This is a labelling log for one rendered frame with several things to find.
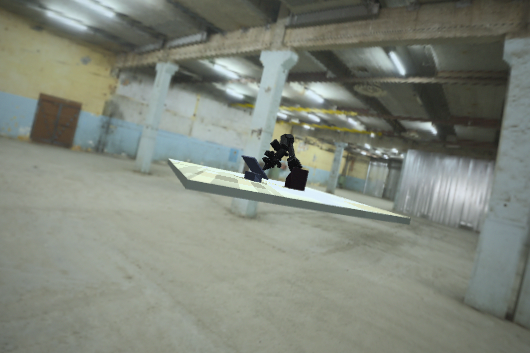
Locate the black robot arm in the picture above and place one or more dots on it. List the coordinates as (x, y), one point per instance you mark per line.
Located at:
(286, 144)

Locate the grey switch panel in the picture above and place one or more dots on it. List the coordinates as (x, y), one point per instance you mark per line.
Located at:
(257, 172)

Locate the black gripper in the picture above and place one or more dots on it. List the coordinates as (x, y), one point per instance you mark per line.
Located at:
(269, 163)

